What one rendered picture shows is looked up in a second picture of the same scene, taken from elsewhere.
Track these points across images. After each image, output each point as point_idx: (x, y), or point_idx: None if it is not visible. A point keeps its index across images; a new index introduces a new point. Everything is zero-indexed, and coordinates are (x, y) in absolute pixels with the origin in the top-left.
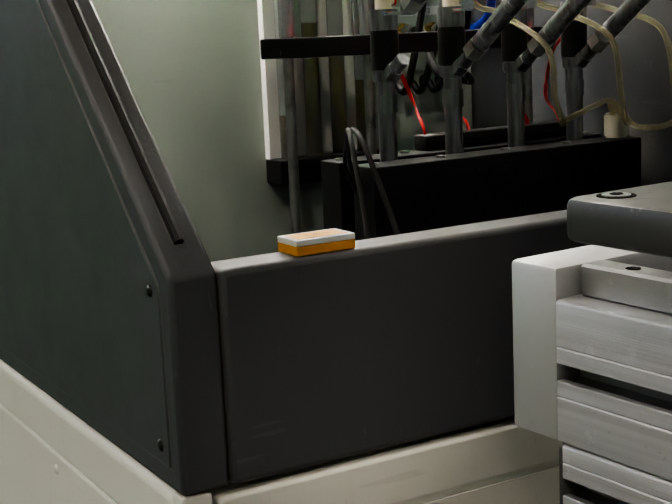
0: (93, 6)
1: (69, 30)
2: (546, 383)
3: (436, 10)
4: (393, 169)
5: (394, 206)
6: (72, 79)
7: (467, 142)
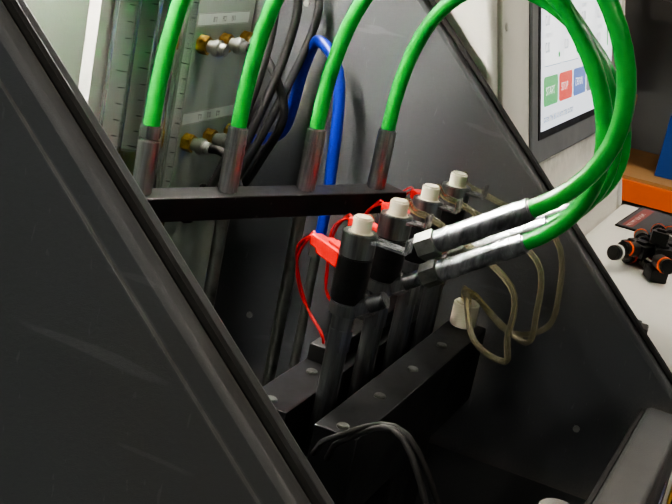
0: (237, 346)
1: (240, 405)
2: None
3: (215, 113)
4: (368, 434)
5: (359, 474)
6: (251, 484)
7: (353, 346)
